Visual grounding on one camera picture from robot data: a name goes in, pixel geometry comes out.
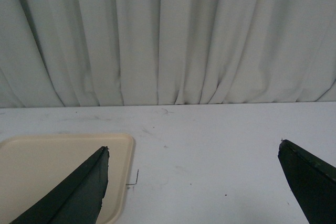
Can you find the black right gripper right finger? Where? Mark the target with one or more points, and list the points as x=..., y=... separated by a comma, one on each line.
x=311, y=180

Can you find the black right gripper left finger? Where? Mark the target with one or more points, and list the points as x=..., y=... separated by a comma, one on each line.
x=76, y=199

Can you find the beige plastic tray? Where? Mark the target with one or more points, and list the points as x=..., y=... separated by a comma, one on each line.
x=32, y=165

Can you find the white pleated curtain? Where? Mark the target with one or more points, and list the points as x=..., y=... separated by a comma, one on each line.
x=158, y=52

